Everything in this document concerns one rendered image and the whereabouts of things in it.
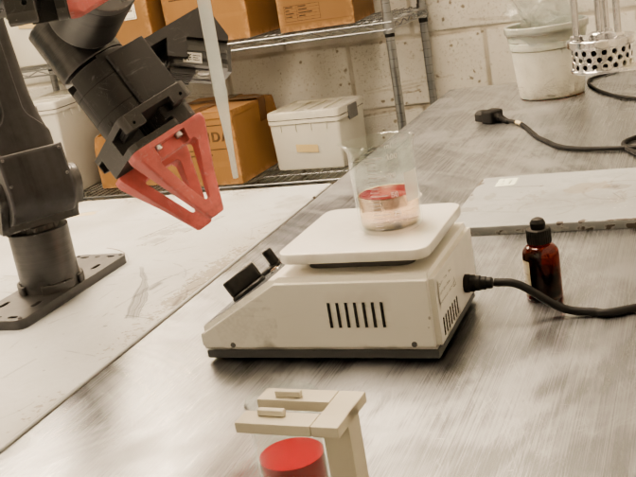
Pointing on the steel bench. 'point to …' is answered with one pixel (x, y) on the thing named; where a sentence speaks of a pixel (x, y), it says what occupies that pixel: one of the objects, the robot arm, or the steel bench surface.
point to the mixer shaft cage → (601, 43)
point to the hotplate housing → (354, 308)
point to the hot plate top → (300, 248)
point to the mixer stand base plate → (553, 202)
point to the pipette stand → (314, 423)
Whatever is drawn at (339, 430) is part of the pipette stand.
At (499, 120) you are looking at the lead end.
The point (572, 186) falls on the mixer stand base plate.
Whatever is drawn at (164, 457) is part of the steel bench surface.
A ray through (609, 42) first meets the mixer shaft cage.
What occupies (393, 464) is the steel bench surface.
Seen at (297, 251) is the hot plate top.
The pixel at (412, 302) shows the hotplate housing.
